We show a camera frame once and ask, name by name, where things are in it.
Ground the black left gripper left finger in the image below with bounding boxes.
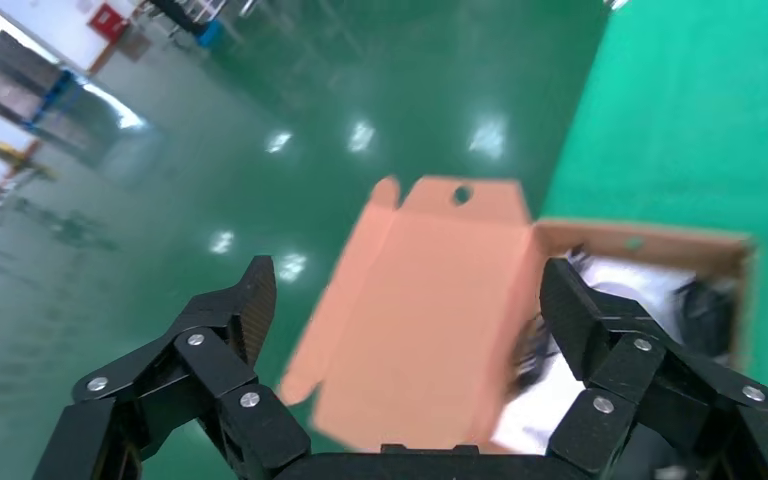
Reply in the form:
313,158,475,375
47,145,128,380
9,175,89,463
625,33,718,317
32,254,312,480

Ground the red wall sign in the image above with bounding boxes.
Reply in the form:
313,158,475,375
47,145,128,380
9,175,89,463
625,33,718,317
87,1,130,44

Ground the yellow pallet truck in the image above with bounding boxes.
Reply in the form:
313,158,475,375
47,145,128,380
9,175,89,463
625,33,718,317
0,140,57,181

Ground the blue bin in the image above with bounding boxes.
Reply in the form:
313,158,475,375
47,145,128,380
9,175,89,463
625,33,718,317
196,18,226,49

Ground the white printed leaflet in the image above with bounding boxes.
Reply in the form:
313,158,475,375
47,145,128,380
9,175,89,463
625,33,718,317
489,254,700,458

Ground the black USB cable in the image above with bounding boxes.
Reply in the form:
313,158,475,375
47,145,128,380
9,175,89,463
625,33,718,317
675,276,740,362

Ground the green table cloth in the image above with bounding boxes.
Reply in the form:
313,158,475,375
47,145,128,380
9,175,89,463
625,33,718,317
541,0,768,480

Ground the blue warehouse shelf rack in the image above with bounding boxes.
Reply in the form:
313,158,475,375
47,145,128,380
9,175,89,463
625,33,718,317
0,29,147,164

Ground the orange cardboard box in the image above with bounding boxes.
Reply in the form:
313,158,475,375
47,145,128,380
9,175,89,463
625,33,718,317
277,174,756,455

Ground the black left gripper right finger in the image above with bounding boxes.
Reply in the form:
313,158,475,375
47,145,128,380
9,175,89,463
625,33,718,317
539,256,768,480

